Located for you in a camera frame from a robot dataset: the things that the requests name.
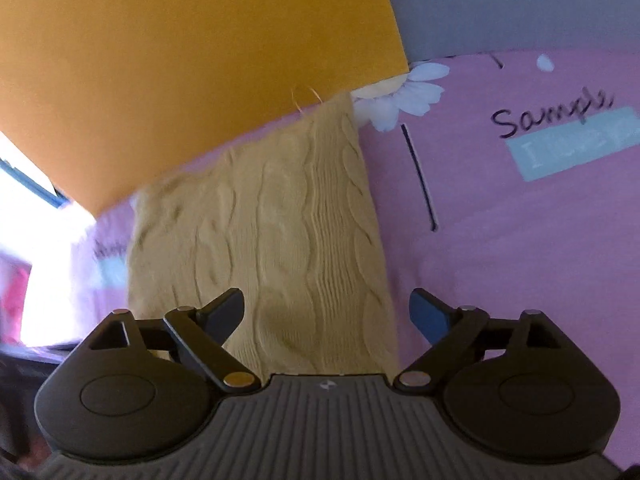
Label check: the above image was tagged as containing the purple floral bed sheet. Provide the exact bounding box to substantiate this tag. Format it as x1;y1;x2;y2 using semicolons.
71;49;640;470

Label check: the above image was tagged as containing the orange storage box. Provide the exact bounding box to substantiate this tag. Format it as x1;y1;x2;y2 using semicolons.
1;0;408;214

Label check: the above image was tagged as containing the beige cable knit sweater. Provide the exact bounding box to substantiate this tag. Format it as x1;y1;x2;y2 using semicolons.
127;93;399;378

